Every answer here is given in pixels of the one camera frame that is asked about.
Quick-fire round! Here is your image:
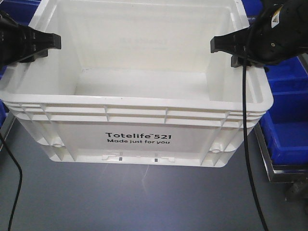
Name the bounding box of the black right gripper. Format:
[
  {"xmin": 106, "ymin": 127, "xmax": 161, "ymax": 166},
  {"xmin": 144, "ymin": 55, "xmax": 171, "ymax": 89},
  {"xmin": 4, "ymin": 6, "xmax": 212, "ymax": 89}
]
[{"xmin": 210, "ymin": 0, "xmax": 308, "ymax": 68}]

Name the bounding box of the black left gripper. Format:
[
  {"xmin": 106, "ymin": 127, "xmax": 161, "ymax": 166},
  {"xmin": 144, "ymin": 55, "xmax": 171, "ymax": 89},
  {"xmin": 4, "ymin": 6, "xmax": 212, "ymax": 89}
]
[{"xmin": 0, "ymin": 11, "xmax": 61, "ymax": 66}]

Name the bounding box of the white Totelife plastic tote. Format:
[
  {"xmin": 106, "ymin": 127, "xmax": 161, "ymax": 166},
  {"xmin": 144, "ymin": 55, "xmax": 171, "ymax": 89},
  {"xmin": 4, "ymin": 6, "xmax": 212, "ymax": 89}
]
[{"xmin": 0, "ymin": 0, "xmax": 274, "ymax": 168}]

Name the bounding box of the blue bins right shelf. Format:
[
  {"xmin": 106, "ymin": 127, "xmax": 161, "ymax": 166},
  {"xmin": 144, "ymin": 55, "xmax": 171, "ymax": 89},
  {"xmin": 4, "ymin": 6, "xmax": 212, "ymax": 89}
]
[{"xmin": 240, "ymin": 0, "xmax": 308, "ymax": 167}]

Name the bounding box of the black right cable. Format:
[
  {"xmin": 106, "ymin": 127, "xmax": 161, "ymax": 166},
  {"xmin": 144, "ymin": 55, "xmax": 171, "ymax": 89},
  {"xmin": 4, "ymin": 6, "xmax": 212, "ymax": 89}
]
[{"xmin": 242, "ymin": 4, "xmax": 270, "ymax": 231}]

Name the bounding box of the black cable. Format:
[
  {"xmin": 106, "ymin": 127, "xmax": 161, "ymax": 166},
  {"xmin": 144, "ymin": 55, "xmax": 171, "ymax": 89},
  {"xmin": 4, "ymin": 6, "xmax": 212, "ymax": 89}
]
[
  {"xmin": 242, "ymin": 4, "xmax": 270, "ymax": 231},
  {"xmin": 0, "ymin": 132, "xmax": 24, "ymax": 231}
]

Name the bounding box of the black left cable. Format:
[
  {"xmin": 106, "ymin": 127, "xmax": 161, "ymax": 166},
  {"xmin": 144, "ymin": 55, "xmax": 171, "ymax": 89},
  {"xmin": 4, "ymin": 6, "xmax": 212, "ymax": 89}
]
[{"xmin": 0, "ymin": 132, "xmax": 24, "ymax": 231}]

